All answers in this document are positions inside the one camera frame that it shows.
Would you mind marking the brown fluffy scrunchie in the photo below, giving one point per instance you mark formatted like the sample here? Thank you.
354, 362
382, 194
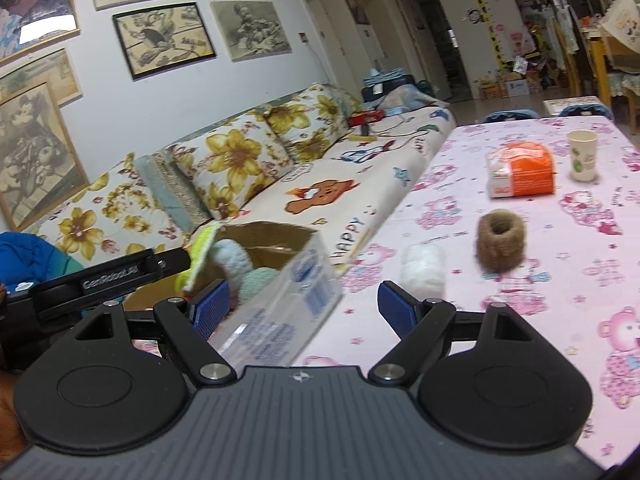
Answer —
487, 250

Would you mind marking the blue cloth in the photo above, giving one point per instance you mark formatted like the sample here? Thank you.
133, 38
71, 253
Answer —
30, 255

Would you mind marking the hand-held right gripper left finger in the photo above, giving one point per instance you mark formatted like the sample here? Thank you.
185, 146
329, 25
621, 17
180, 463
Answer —
210, 307

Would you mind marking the yellow floral cushion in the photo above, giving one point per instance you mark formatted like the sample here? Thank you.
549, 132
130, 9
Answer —
235, 160
100, 220
310, 120

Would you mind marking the dark framed bird drawing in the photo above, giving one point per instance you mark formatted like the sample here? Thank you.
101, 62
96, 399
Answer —
162, 40

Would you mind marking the framed cartoon mouse drawing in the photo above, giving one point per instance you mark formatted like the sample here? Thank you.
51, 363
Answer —
35, 160

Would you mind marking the hallway portrait picture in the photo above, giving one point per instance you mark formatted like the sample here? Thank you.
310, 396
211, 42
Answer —
355, 5

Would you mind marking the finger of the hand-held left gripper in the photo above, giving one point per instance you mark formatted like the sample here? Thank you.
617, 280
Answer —
175, 261

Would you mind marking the cardboard box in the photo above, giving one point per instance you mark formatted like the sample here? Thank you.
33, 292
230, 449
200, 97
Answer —
270, 240
285, 320

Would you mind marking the pale framed picture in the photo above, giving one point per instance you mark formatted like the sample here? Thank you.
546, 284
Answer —
45, 77

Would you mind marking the white fluffy scrunchie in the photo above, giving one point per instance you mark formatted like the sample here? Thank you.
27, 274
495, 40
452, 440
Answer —
425, 270

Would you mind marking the pile of clothes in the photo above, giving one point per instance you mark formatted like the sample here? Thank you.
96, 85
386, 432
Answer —
400, 92

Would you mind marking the pink printed tablecloth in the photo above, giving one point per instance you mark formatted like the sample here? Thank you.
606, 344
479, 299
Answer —
450, 185

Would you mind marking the lace cloth cover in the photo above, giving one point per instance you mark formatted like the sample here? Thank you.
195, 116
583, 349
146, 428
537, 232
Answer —
622, 20

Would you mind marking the wooden chair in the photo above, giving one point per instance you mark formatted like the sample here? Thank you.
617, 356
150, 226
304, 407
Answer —
600, 70

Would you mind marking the sofa with printed cover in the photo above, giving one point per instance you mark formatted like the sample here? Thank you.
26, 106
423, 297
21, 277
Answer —
380, 160

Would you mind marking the giraffe height chart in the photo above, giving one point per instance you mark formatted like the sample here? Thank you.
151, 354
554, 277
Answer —
482, 10

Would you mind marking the colourful wall poster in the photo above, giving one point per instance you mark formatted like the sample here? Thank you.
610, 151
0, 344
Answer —
35, 5

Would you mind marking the orange tissue pack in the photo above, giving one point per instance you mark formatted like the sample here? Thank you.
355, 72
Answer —
530, 172

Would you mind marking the blue chair back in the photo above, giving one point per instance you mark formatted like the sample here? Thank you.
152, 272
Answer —
585, 111
510, 115

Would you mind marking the red box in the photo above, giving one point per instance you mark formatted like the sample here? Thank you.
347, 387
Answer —
365, 119

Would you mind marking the white paper cup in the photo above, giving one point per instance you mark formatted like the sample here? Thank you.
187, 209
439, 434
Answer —
582, 160

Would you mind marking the white low table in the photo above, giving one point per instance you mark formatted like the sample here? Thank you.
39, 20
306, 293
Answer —
570, 104

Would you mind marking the grey sketch picture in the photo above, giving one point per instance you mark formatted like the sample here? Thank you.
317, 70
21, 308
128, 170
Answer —
250, 30

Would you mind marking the yellow green soft item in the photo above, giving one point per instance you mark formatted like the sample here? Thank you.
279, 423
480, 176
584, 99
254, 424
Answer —
202, 255

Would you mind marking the green striped cushion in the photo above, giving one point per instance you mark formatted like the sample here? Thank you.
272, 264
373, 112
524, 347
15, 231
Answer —
170, 190

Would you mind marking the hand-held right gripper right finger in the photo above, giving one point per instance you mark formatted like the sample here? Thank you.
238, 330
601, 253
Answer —
397, 310

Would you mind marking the green fluffy scrunchie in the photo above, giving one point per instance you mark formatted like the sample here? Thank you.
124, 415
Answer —
260, 280

